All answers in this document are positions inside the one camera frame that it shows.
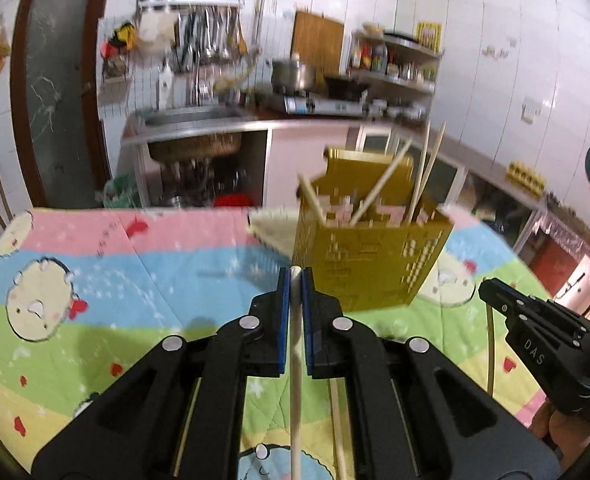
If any steel kitchen sink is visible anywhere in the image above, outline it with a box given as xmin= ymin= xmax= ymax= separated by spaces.
xmin=142 ymin=106 xmax=257 ymax=129

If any white soap bottle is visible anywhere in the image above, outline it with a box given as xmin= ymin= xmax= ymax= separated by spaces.
xmin=157 ymin=57 xmax=174 ymax=104

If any rectangular wooden cutting board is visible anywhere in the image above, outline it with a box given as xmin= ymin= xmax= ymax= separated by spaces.
xmin=291 ymin=10 xmax=346 ymax=79

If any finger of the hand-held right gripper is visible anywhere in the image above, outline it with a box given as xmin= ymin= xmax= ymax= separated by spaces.
xmin=479 ymin=285 xmax=590 ymax=415
xmin=481 ymin=278 xmax=590 ymax=385

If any brown door with glass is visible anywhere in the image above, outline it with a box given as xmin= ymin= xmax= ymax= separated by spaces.
xmin=10 ymin=0 xmax=114 ymax=209

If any kitchen counter cabinet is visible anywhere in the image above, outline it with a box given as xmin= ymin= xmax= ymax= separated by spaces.
xmin=347 ymin=120 xmax=550 ymax=241

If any lace cloth cover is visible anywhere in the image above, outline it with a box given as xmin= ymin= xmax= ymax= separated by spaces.
xmin=529 ymin=209 xmax=590 ymax=263

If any golden perforated utensil holder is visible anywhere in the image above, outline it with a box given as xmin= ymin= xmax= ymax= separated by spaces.
xmin=292 ymin=147 xmax=454 ymax=312

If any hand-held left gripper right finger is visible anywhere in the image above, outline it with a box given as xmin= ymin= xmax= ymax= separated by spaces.
xmin=301 ymin=269 xmax=560 ymax=480

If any row of hanging kitchen utensils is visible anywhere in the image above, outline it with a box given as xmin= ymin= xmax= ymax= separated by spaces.
xmin=174 ymin=7 xmax=249 ymax=69

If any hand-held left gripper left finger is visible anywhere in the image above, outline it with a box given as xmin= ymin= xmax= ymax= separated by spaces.
xmin=30 ymin=267 xmax=292 ymax=480

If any steel cooking pot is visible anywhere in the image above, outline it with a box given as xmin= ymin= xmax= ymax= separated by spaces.
xmin=271 ymin=57 xmax=317 ymax=94

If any metal wall utensil rack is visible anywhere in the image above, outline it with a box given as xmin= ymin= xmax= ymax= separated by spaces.
xmin=136 ymin=0 xmax=244 ymax=12

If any white wall pipe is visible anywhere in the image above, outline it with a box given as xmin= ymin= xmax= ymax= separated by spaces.
xmin=255 ymin=0 xmax=271 ymax=56

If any yellow egg carton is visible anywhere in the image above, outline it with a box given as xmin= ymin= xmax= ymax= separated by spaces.
xmin=506 ymin=161 xmax=547 ymax=192

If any beige woven mat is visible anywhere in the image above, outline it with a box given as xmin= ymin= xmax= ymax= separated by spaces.
xmin=247 ymin=207 xmax=301 ymax=266

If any gas stove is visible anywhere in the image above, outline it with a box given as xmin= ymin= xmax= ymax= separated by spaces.
xmin=274 ymin=93 xmax=364 ymax=117

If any yellow wall poster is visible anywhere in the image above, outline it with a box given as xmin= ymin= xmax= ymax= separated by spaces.
xmin=415 ymin=21 xmax=444 ymax=54

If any thin leaning stick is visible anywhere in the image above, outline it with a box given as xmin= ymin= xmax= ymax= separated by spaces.
xmin=0 ymin=150 xmax=14 ymax=221

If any colourful printed blanket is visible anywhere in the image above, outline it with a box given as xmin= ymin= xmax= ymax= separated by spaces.
xmin=0 ymin=205 xmax=550 ymax=480

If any metal corner shelf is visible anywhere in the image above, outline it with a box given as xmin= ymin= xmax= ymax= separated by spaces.
xmin=350 ymin=30 xmax=444 ymax=95

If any black wok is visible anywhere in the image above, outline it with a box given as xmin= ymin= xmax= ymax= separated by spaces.
xmin=324 ymin=76 xmax=369 ymax=102

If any person's right hand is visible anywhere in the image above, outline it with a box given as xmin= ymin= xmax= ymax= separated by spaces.
xmin=531 ymin=401 xmax=590 ymax=467

